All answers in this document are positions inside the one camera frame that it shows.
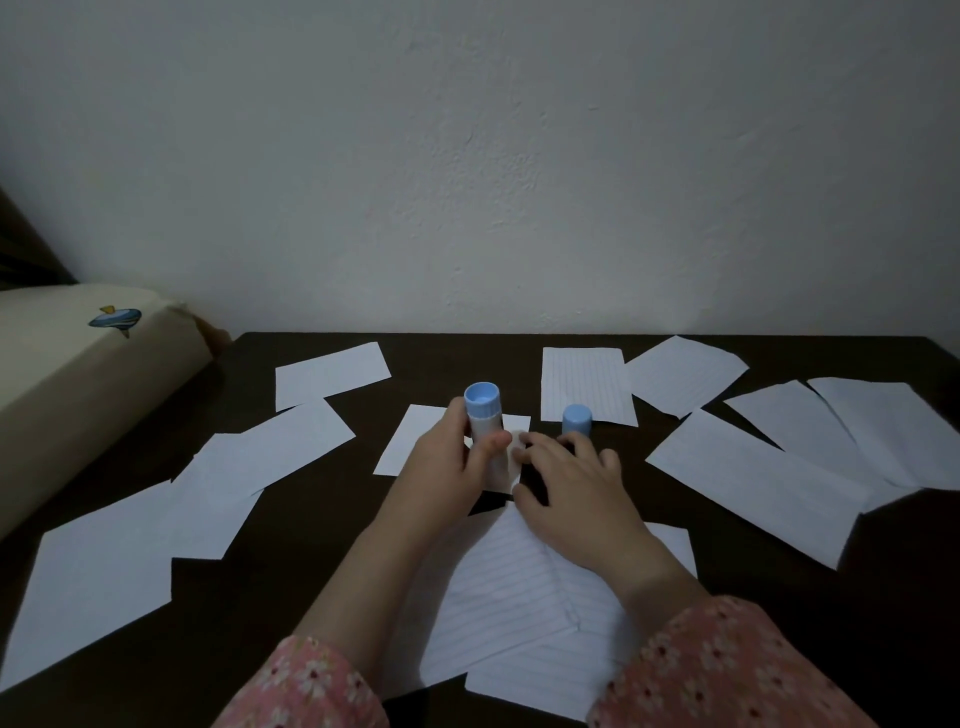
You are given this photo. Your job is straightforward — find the beige mattress with whale print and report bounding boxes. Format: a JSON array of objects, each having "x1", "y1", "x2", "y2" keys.
[{"x1": 0, "y1": 283, "x2": 214, "y2": 538}]

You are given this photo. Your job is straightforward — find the dark brown curtain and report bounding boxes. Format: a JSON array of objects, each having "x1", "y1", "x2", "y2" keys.
[{"x1": 0, "y1": 187, "x2": 76, "y2": 290}]

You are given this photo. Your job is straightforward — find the person's right hand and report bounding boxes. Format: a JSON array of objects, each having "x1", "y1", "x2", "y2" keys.
[{"x1": 511, "y1": 431, "x2": 680, "y2": 601}]

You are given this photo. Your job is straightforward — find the single lined paper sheet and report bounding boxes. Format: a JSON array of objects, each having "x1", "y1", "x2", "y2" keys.
[
  {"x1": 378, "y1": 502, "x2": 583, "y2": 700},
  {"x1": 373, "y1": 404, "x2": 532, "y2": 496},
  {"x1": 464, "y1": 522, "x2": 699, "y2": 723}
]

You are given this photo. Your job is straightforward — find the person's left hand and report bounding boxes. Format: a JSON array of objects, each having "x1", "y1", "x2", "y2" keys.
[{"x1": 371, "y1": 397, "x2": 514, "y2": 545}]

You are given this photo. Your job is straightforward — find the person's right forearm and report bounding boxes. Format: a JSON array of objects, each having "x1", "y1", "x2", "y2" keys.
[{"x1": 587, "y1": 566, "x2": 879, "y2": 728}]

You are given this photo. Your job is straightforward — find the person's left forearm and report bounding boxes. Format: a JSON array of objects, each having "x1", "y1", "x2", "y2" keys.
[{"x1": 213, "y1": 524, "x2": 433, "y2": 728}]

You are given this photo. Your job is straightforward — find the white paper sheets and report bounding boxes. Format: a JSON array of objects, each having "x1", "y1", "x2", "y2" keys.
[{"x1": 0, "y1": 335, "x2": 960, "y2": 693}]

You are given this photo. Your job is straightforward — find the white panda print glue stick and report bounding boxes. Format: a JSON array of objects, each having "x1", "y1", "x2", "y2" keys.
[{"x1": 463, "y1": 381, "x2": 513, "y2": 493}]

